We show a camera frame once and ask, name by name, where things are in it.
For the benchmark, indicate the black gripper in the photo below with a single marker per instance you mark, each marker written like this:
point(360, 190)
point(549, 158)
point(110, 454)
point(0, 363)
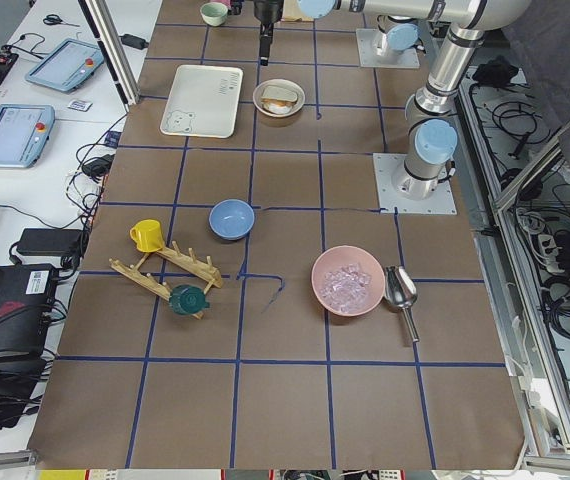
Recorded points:
point(266, 10)

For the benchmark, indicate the bread slice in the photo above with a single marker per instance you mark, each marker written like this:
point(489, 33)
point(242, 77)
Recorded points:
point(279, 94)

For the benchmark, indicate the cream round plate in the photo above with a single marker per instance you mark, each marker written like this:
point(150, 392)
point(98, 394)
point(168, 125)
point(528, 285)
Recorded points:
point(283, 83)

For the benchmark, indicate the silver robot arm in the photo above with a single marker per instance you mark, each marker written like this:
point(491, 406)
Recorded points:
point(469, 21)
point(395, 34)

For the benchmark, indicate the wooden cutting board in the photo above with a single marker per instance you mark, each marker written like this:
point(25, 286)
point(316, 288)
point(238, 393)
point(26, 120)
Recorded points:
point(296, 17)

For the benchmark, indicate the green bowl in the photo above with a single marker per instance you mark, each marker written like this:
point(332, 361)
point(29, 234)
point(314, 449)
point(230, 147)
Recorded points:
point(214, 13)

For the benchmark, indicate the fried egg toy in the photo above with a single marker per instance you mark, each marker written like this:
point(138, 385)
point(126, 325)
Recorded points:
point(277, 107)

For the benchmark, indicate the cream rectangular bear tray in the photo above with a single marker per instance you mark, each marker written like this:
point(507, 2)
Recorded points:
point(203, 102)

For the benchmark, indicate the black power adapter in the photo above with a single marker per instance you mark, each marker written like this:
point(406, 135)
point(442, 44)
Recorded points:
point(133, 41)

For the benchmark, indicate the blue bowl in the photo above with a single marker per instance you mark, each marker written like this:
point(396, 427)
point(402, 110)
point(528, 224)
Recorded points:
point(231, 219)

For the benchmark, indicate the far teach pendant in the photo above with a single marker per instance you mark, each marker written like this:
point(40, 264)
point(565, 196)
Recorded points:
point(66, 67)

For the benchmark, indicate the teach pendant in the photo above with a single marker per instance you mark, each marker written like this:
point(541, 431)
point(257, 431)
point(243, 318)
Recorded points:
point(66, 67)
point(24, 131)

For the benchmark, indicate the yellow cup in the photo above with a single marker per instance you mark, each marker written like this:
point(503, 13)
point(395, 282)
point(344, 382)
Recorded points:
point(147, 235)

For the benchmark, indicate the pink bowl with ice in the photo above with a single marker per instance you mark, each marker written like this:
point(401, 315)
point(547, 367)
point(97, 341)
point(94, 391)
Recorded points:
point(348, 280)

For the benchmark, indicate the near teach pendant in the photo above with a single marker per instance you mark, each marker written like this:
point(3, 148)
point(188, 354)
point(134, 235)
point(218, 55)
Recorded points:
point(24, 131)

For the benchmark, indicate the dark green cup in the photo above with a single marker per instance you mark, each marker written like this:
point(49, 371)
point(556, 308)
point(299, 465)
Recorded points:
point(188, 300)

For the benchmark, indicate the metal scoop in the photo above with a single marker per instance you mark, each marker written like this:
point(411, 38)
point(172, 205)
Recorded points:
point(401, 293)

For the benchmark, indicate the black computer box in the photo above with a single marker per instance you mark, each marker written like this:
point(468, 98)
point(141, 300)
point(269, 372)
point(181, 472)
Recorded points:
point(27, 293)

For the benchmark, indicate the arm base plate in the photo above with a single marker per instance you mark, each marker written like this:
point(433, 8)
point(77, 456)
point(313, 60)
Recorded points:
point(407, 59)
point(399, 192)

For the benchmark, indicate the aluminium frame post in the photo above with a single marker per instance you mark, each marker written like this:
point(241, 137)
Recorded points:
point(101, 24)

